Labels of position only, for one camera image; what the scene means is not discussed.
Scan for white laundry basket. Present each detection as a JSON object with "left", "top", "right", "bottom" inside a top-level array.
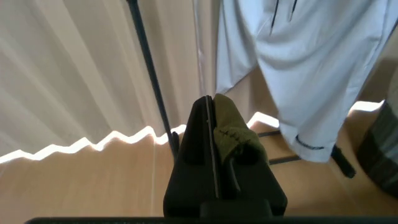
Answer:
[{"left": 356, "top": 67, "right": 398, "bottom": 198}]

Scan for beige curtain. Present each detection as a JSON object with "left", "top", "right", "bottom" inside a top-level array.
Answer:
[{"left": 0, "top": 0, "right": 398, "bottom": 164}]

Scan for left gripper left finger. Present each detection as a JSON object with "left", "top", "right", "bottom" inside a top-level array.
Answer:
[{"left": 163, "top": 95, "right": 220, "bottom": 218}]

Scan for green garment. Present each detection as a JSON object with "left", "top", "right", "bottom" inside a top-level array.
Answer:
[{"left": 213, "top": 93, "right": 270, "bottom": 166}]

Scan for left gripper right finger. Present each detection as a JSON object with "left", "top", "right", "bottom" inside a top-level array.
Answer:
[{"left": 219, "top": 146, "right": 289, "bottom": 217}]

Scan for black clothes rack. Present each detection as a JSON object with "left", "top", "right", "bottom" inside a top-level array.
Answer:
[{"left": 126, "top": 0, "right": 357, "bottom": 179}]

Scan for pale grey shorts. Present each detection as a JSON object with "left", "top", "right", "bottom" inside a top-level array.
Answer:
[{"left": 215, "top": 0, "right": 398, "bottom": 164}]

